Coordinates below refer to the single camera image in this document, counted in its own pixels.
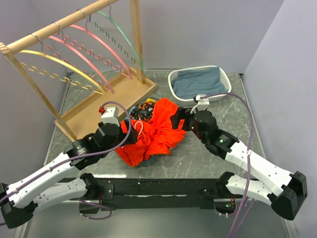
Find pink hanger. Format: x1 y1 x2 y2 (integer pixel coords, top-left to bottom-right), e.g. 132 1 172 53
64 24 133 80
47 35 115 94

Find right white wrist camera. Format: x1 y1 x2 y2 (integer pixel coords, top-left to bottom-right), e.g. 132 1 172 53
190 94 210 114

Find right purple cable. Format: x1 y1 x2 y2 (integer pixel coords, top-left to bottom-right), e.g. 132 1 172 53
200 92 256 238

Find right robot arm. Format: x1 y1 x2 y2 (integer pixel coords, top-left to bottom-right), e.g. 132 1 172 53
170 107 308 221

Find yellow hanger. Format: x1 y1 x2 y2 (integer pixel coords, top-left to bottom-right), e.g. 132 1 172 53
18 49 106 96

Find green hanger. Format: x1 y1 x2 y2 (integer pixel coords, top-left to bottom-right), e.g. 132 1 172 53
88 11 144 71

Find blue-grey cloth in basket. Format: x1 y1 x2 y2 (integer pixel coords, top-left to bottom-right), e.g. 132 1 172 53
171 67 228 100

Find white plastic basket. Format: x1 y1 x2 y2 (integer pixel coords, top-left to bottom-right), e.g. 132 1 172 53
168 65 232 106

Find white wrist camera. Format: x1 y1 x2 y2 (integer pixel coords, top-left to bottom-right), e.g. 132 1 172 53
190 94 210 114
99 107 119 126

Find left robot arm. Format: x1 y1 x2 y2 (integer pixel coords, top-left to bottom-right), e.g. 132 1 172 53
0 120 138 229

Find wooden clothes rack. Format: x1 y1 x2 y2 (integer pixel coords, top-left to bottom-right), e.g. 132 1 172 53
0 0 157 141

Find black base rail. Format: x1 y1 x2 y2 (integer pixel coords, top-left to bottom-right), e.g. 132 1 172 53
66 177 248 215

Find pink hanger left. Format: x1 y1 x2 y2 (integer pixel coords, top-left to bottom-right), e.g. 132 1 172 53
47 35 115 94

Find patterned black orange shorts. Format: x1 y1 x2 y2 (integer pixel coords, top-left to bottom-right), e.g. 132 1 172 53
130 99 157 121

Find pink hanger right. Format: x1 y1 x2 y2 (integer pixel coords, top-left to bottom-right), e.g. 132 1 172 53
64 24 133 80

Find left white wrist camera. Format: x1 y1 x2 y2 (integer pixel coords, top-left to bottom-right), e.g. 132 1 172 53
99 107 119 126

